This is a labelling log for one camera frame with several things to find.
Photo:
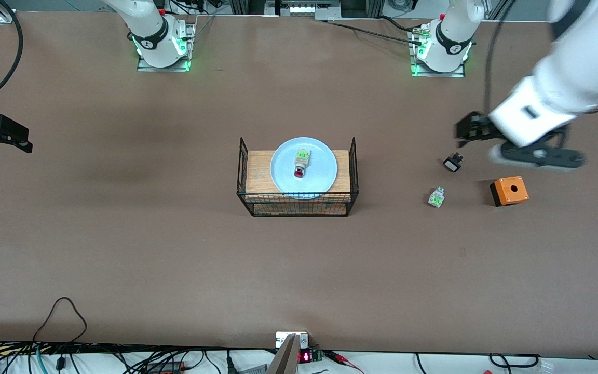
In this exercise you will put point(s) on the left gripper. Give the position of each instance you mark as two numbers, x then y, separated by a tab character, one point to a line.
478	128

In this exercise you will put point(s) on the light blue round plate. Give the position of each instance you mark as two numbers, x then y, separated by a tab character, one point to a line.
325	171

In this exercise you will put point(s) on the red push button switch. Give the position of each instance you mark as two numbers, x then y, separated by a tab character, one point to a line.
301	163

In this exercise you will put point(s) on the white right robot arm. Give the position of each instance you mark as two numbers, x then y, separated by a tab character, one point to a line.
148	31

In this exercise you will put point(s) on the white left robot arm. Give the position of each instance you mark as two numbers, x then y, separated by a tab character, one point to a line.
452	31

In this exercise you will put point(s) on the black white square push button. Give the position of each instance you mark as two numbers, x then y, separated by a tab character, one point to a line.
452	166

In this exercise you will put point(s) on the aluminium corner profile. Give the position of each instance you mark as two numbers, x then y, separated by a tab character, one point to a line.
5	13

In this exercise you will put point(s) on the white lit device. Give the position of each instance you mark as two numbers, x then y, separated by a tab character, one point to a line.
309	9

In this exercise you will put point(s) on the light wooden shelf block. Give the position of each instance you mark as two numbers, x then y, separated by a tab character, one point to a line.
257	176

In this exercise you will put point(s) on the red clip lead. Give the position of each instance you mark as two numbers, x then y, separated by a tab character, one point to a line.
338	356

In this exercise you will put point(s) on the red digit display module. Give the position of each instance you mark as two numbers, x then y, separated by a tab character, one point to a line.
305	357

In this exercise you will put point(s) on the small white box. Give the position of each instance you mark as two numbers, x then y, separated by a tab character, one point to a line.
281	340

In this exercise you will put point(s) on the grey metal bar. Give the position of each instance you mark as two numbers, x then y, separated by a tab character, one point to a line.
283	363

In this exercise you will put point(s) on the aluminium left arm base plate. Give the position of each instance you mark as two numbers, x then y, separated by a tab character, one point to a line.
439	74

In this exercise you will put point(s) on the green push button switch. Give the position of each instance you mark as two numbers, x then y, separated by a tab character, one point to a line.
436	198

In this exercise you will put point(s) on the orange button enclosure box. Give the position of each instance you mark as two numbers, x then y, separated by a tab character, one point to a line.
517	195

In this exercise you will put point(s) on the aluminium right arm base plate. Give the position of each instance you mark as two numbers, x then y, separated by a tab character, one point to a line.
164	68

